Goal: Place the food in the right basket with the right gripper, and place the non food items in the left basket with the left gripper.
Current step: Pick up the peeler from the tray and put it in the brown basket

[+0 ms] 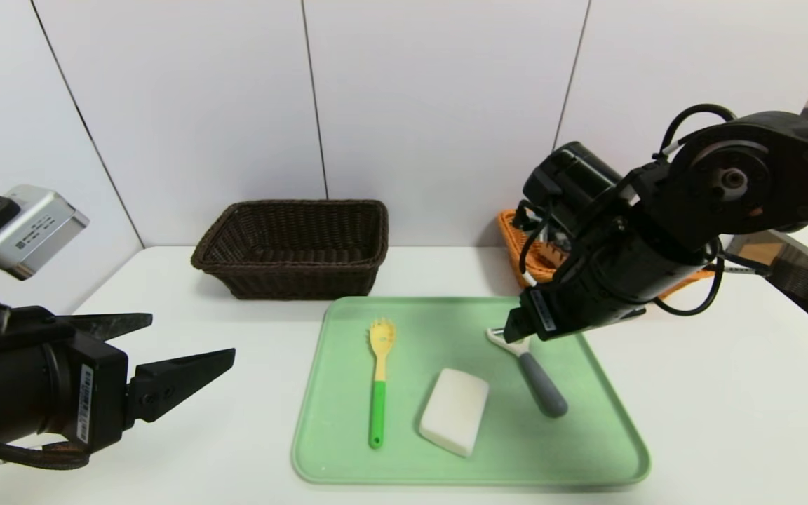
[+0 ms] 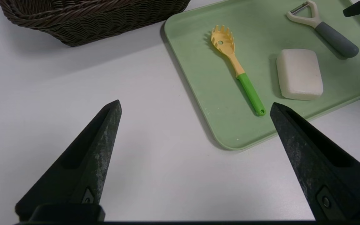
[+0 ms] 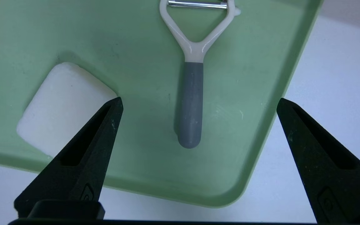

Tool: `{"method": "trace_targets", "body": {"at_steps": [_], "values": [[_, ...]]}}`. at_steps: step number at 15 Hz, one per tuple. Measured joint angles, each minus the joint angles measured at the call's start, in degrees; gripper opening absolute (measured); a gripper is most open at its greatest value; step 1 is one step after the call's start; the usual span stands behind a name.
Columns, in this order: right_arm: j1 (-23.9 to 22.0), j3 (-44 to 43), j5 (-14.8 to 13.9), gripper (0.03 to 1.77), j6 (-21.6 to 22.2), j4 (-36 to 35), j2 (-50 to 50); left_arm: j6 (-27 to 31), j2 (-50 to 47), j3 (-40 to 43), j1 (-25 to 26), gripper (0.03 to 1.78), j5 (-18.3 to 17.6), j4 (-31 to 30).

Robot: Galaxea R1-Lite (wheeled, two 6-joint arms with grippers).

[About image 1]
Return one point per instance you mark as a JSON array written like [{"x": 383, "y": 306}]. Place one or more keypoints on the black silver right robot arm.
[{"x": 748, "y": 182}]

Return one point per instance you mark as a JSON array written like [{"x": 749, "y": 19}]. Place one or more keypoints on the yellow green pasta spoon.
[{"x": 377, "y": 407}]

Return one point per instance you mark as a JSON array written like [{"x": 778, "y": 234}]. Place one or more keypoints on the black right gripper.
[{"x": 539, "y": 314}]

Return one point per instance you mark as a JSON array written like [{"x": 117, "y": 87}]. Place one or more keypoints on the orange wicker basket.
[{"x": 516, "y": 238}]

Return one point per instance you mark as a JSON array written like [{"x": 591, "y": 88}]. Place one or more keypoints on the white rectangular block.
[{"x": 453, "y": 414}]

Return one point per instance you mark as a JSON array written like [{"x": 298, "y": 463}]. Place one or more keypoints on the dark brown wicker basket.
[{"x": 292, "y": 277}]

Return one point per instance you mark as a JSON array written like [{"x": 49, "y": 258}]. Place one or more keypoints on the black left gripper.
[{"x": 97, "y": 396}]

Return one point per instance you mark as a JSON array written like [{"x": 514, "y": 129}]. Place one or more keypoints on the light green plastic tray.
[{"x": 565, "y": 449}]

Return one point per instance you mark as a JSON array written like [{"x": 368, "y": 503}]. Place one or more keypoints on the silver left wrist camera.
[{"x": 32, "y": 231}]

